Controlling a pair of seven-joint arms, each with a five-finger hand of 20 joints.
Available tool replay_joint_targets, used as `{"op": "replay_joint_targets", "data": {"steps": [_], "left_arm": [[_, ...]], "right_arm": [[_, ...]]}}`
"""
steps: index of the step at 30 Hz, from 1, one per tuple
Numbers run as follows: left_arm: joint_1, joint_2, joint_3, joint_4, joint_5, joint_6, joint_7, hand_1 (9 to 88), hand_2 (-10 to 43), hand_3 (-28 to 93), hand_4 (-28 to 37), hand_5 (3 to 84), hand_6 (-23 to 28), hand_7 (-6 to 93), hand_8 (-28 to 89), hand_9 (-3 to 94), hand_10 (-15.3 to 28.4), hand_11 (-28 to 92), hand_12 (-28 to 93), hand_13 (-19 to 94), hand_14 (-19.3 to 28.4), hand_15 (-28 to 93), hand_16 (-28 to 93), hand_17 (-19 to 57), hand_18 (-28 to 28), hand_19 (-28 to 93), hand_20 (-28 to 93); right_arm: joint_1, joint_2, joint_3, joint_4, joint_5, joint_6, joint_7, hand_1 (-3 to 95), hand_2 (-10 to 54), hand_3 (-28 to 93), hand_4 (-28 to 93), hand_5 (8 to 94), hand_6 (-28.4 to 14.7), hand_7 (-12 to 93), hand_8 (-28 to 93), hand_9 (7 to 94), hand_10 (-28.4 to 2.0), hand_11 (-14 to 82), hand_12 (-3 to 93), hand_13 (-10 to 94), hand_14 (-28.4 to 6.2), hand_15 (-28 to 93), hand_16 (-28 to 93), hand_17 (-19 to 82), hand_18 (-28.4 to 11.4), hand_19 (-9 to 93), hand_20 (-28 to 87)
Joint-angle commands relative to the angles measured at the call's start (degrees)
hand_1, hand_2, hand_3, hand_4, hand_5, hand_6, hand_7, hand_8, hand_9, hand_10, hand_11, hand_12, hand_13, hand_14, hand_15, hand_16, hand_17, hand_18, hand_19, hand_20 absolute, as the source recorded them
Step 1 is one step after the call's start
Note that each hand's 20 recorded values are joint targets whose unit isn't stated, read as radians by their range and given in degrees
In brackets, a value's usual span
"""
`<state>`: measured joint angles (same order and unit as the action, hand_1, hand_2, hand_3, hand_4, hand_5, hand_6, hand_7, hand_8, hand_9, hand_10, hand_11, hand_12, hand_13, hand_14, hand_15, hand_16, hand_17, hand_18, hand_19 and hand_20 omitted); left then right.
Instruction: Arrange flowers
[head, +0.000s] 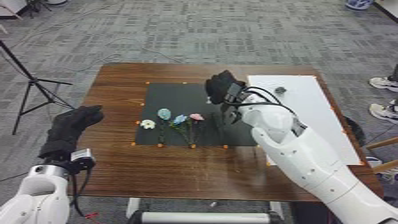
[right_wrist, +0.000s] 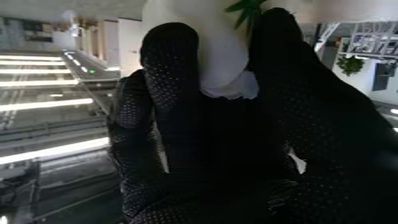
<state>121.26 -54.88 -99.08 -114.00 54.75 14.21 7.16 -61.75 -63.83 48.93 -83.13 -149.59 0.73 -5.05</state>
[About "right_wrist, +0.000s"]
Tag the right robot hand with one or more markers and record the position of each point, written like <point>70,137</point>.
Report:
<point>237,160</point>

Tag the cream flower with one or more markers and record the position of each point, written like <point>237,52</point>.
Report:
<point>221,50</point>

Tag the green plant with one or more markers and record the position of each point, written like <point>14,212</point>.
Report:
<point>351,64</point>

